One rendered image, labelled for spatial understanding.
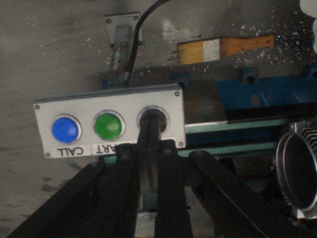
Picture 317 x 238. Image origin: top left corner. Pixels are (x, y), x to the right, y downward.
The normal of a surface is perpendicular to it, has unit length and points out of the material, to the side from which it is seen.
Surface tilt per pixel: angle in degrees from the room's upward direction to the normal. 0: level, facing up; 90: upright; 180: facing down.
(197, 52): 2
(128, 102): 32
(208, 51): 0
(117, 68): 90
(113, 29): 0
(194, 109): 90
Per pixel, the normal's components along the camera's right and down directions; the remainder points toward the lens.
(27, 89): 0.04, 0.73
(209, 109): -0.08, -0.68
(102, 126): -0.04, 0.25
